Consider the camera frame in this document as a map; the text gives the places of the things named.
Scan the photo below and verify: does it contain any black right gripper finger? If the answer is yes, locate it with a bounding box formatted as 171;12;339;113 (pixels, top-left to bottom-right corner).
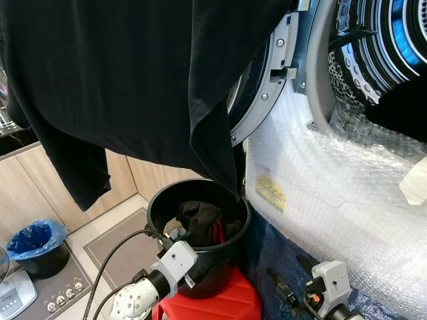
266;267;302;307

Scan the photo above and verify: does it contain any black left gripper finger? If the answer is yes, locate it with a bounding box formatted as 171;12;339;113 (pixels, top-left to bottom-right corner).
184;256;216;288

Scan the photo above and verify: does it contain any dark brown garment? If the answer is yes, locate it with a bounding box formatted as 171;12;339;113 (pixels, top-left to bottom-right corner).
176;199;245;248

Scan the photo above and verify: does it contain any bubble-wrapped white washing machine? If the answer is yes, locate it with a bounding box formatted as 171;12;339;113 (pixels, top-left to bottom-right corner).
243;0;427;320

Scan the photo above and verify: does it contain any black plastic bucket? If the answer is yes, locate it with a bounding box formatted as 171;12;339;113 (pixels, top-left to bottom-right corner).
146;178;253;300

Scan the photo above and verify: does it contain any dark blue cloth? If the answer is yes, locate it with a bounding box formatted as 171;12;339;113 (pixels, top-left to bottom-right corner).
250;213;401;320

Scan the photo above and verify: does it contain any red plastic stool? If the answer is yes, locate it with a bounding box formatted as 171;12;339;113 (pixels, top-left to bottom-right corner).
151;266;263;320

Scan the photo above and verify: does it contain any grey printed floor mat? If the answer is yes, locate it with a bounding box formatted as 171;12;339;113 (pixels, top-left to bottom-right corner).
13;207;165;320

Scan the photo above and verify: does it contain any yellow washer sticker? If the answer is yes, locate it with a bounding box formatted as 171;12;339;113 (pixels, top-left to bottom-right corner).
255;174;287;213

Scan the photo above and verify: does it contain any black bin with blue bag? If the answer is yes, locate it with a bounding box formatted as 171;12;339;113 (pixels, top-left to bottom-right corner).
6;219;70;280

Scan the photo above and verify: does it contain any white tape piece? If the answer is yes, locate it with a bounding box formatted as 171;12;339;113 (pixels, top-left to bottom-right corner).
398;156;427;207

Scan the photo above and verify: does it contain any light wooden cabinet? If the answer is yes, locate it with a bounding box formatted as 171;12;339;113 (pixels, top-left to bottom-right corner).
0;143;202;248

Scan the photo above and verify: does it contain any black hanging shirt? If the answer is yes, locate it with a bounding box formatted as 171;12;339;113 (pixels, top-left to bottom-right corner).
0;0;298;211

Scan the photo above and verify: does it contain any grey washer door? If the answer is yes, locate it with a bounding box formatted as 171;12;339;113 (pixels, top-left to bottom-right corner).
227;9;301;148

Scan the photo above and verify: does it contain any grey floor fan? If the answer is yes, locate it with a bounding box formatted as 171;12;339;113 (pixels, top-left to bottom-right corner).
0;245;11;282

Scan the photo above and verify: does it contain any black garment in drum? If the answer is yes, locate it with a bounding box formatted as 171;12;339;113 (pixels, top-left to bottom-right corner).
365;65;427;145

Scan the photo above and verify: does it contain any leopard print cloth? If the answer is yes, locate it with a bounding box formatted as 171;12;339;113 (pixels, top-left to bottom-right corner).
327;0;376;115

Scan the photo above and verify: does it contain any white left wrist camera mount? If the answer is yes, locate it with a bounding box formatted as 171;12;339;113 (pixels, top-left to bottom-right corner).
156;241;199;298

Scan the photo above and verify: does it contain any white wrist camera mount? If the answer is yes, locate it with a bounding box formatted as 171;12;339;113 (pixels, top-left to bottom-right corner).
156;241;199;298
306;261;353;318

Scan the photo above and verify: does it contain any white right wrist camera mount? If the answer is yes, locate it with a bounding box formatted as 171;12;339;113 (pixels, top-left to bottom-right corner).
306;261;353;318

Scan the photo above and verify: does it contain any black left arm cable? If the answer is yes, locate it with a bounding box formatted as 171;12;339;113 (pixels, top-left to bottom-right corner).
83;229;167;320

